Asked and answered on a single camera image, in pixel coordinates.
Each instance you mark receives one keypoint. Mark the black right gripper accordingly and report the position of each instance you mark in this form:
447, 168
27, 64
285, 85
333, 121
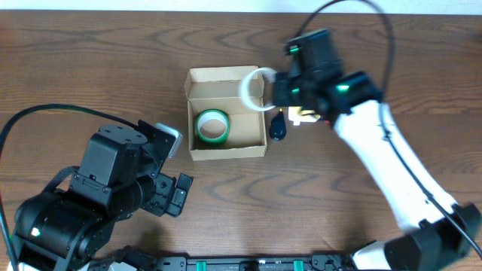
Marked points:
282, 89

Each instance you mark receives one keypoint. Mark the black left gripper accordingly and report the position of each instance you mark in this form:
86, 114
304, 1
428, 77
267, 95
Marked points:
166, 195

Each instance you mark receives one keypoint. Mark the yellow sticky note pad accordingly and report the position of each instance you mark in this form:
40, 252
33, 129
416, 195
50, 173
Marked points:
297, 115

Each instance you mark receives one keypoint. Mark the white tape roll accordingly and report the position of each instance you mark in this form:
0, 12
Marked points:
244, 88

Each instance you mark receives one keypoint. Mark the cardboard box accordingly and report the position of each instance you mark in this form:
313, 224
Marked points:
217, 88

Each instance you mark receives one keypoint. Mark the green tape roll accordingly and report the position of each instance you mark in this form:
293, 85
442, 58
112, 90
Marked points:
212, 127

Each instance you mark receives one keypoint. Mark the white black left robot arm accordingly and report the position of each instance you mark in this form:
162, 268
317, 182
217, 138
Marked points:
64, 226

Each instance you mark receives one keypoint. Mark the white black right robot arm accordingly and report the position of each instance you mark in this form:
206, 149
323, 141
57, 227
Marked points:
436, 230

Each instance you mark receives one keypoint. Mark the small black glue bottle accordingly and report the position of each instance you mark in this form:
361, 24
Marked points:
277, 128

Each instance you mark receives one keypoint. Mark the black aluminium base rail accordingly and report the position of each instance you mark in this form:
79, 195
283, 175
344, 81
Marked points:
130, 258

